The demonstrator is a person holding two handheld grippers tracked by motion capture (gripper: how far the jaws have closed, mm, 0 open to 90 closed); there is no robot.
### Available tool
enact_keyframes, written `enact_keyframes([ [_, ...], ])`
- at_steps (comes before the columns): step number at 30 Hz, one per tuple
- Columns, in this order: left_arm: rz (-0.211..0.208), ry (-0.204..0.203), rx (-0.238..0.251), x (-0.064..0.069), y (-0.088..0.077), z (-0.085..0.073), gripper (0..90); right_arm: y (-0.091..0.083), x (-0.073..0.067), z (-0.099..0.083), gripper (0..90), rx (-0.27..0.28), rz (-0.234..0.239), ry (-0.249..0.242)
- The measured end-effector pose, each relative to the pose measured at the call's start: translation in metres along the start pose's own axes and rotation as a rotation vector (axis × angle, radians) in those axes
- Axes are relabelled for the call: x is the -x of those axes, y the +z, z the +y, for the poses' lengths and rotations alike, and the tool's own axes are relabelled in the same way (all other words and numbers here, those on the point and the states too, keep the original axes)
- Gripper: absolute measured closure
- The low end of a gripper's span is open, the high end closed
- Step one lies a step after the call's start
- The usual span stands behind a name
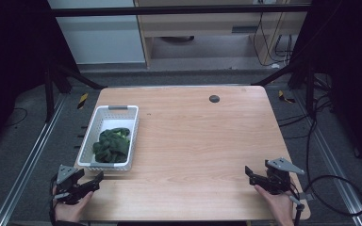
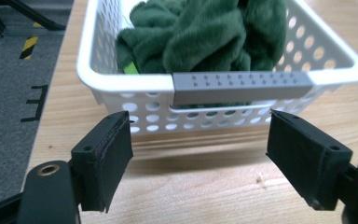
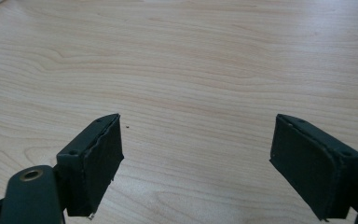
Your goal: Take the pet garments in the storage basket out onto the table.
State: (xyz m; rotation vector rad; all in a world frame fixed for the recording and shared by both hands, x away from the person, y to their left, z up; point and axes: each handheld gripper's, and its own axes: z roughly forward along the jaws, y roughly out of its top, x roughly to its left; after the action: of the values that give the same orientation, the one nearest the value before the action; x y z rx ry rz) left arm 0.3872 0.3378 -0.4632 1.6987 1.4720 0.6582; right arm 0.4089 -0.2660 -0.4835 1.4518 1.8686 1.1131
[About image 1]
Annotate person's right hand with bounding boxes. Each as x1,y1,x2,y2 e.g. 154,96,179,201
253,184,296,226

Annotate person's left hand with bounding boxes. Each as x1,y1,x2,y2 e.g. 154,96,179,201
52,186,94,224

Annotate black metal stand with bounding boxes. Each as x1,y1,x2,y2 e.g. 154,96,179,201
252,59,333,119
42,60,107,124

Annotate dark green leafy vegetable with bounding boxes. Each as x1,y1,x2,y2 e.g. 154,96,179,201
91,127,132,164

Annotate aluminium floor rail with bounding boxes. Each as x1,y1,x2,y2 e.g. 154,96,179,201
0,93,68,226
290,89,362,226

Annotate black horizontal bar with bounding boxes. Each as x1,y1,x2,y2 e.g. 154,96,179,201
48,4,312,17

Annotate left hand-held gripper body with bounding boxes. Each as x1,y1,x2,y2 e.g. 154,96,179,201
55,164,86,205

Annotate wooden desk shelf unit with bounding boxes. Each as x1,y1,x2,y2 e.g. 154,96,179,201
133,0,309,69

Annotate black hanging cables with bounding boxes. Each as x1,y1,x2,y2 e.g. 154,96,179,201
252,12,296,69

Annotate yellow black floor tape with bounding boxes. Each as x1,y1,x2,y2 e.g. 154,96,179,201
277,89,297,105
76,92,90,110

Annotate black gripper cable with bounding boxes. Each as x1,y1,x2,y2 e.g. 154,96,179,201
288,174,362,226

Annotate white cabinet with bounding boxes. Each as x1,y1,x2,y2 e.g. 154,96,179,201
47,0,147,66

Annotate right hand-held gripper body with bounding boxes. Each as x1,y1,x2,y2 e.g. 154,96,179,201
264,156,305,196

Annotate black floor cable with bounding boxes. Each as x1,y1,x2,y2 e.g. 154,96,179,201
3,106,29,128

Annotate white plastic basket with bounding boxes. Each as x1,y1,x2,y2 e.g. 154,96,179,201
76,105,140,172

